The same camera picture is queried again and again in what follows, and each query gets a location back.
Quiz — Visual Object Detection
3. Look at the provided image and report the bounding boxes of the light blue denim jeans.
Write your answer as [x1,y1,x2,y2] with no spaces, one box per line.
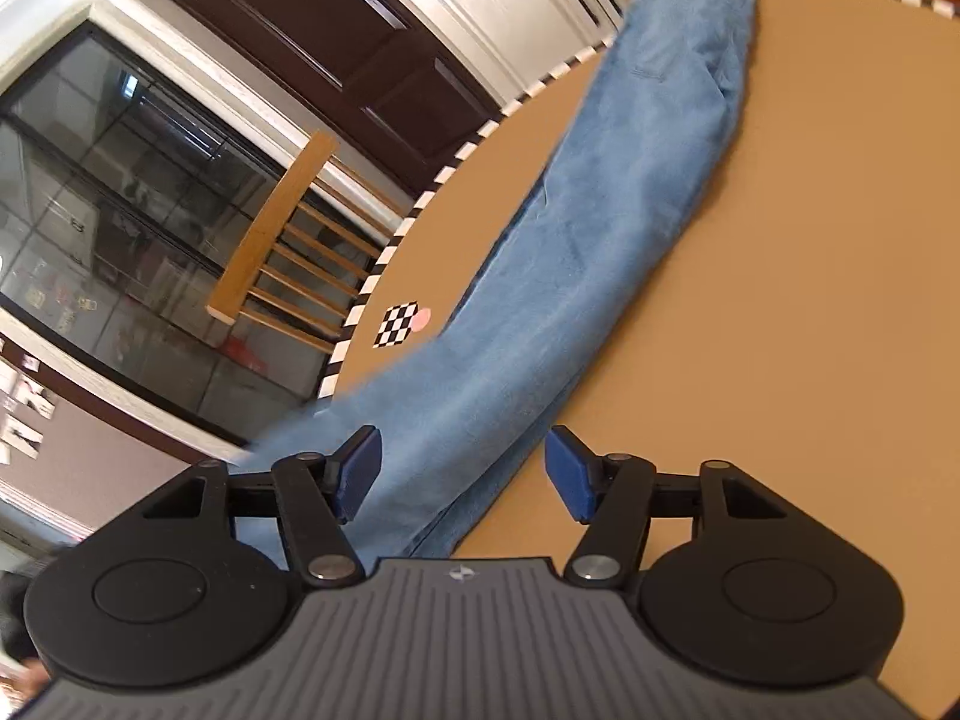
[241,0,755,566]

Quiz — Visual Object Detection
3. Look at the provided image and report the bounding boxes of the checkerboard calibration marker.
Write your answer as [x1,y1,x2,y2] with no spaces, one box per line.
[373,301,420,348]

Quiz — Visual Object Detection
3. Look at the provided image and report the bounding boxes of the wooden slat-back chair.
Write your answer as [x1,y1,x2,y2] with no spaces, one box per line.
[205,132,391,355]

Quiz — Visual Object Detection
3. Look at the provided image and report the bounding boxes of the glass sliding door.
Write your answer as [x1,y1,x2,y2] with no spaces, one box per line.
[2,23,331,444]

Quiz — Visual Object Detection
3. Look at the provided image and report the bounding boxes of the dark brown wooden door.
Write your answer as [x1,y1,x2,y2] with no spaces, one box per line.
[174,0,498,192]

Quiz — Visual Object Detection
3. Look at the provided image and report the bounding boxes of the white panel cabinet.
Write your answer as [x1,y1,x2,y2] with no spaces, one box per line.
[385,0,662,107]

